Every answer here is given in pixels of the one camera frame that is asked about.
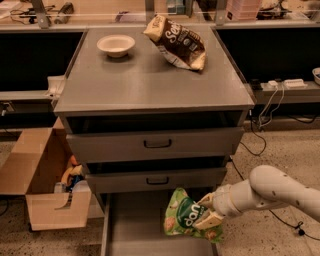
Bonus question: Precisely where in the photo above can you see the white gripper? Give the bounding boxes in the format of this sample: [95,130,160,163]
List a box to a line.
[194,184,241,230]

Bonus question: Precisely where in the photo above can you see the green rice chip bag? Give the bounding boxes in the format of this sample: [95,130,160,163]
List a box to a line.
[163,188,222,243]

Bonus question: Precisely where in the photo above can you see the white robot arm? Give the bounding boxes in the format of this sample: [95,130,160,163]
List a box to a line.
[193,165,320,230]

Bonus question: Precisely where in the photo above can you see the middle drawer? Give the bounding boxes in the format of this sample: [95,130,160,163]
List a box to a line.
[86,167,226,194]

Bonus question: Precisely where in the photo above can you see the drawer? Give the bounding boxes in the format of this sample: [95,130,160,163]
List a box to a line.
[67,127,244,163]
[86,167,226,194]
[101,190,222,256]

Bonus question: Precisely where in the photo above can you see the top drawer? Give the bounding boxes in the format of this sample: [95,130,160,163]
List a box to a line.
[67,127,244,163]

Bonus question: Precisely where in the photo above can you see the bottom drawer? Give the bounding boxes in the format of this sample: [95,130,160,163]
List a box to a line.
[101,190,222,256]

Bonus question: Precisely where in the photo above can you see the grey drawer cabinet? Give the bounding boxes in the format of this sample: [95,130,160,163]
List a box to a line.
[53,25,256,256]

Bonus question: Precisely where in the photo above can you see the brown chip bag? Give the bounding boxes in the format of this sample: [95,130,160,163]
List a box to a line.
[144,15,206,71]

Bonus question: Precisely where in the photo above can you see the items inside cardboard box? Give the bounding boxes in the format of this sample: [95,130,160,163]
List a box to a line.
[54,155,85,193]

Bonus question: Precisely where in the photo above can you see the white power strip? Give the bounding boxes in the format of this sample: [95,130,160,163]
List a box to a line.
[267,79,307,89]

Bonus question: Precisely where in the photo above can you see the cardboard box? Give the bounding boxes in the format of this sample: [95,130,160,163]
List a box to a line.
[0,120,91,231]

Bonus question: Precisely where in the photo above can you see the white bowl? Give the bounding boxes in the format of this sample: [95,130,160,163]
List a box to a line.
[97,35,135,58]

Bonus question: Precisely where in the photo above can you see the pink stacked box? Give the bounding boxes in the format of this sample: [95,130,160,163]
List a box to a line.
[226,0,262,21]

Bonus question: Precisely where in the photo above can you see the black handheld tool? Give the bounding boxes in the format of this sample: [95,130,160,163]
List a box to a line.
[54,2,74,24]

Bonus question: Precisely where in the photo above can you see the black floor cable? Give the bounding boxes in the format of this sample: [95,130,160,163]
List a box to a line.
[229,109,320,242]

